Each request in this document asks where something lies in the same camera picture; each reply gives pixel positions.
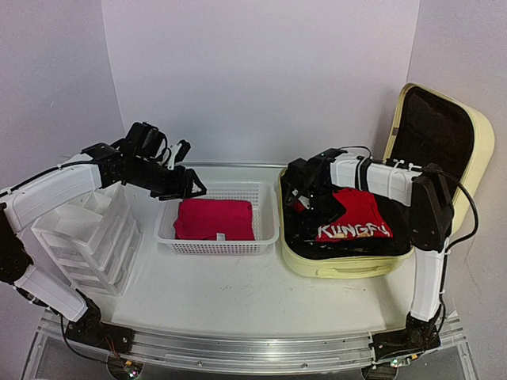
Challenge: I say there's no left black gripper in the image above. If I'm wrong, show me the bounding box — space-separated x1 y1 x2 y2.
130 157 207 201

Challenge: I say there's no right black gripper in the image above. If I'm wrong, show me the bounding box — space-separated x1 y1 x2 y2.
297 186 345 238

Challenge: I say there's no white perforated plastic basket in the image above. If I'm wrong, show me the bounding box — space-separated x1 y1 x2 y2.
154 180 280 255

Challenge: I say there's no red Kungfu print t-shirt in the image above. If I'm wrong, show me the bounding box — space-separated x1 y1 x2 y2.
315 188 393 242

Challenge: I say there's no white plastic drawer organizer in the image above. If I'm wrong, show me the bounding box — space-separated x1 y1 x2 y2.
32 184 142 297

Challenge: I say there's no pale yellow hard-shell suitcase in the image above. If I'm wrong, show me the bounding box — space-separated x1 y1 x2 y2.
279 84 494 279

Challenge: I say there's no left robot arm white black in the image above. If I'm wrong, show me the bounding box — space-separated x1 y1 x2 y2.
1 141 207 346

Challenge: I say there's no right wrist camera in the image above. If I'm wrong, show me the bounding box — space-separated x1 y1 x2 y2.
284 186 311 213

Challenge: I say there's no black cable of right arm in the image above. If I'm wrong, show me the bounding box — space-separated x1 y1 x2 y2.
423 165 478 250

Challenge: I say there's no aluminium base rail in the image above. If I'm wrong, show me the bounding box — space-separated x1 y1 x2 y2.
37 312 467 371

